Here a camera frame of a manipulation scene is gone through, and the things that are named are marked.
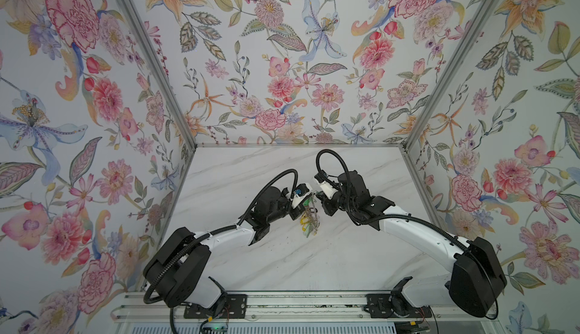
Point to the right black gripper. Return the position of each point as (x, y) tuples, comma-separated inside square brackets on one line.
[(326, 202)]

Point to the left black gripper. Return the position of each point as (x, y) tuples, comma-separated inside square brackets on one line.
[(297, 208)]

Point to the large metal keyring with keys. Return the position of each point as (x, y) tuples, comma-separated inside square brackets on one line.
[(309, 219)]

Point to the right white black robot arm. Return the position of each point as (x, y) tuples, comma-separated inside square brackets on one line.
[(474, 278)]

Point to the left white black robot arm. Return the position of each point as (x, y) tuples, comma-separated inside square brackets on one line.
[(175, 274)]

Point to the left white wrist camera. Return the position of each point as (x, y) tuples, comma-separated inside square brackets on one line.
[(301, 190)]

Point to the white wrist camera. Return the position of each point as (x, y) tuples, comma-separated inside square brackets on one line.
[(301, 190), (327, 188)]

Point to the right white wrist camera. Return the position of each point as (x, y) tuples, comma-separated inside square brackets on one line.
[(327, 188)]

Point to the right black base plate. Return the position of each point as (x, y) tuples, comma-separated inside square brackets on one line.
[(387, 306)]

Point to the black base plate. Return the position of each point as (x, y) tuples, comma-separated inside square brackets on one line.
[(387, 306), (229, 306)]

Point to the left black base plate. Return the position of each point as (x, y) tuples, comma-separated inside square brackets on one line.
[(229, 306)]

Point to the right aluminium corner post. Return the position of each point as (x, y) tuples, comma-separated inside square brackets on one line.
[(482, 15)]

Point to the aluminium corner post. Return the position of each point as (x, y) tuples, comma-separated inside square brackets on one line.
[(482, 15), (156, 68)]

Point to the aluminium mounting rail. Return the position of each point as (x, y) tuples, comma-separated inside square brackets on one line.
[(285, 306)]

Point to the left aluminium corner post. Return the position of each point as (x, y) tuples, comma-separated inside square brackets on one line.
[(156, 68)]

